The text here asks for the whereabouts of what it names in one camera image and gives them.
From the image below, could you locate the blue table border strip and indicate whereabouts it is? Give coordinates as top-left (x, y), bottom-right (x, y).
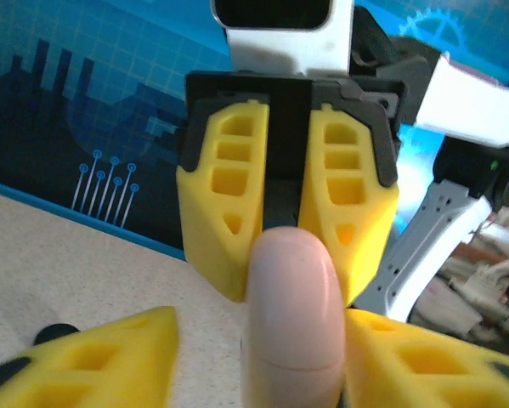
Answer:
top-left (0, 176), bottom-right (188, 261)

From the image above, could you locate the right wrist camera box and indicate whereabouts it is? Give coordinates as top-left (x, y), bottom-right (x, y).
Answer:
top-left (210, 0), bottom-right (356, 81)

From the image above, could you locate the pink earbud charging case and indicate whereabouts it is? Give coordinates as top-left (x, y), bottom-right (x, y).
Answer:
top-left (240, 226), bottom-right (349, 408)

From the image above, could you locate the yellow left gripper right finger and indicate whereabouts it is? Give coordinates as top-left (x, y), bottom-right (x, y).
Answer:
top-left (342, 309), bottom-right (509, 408)

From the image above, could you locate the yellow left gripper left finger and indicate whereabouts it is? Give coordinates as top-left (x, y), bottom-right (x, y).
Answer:
top-left (0, 305), bottom-right (182, 408)

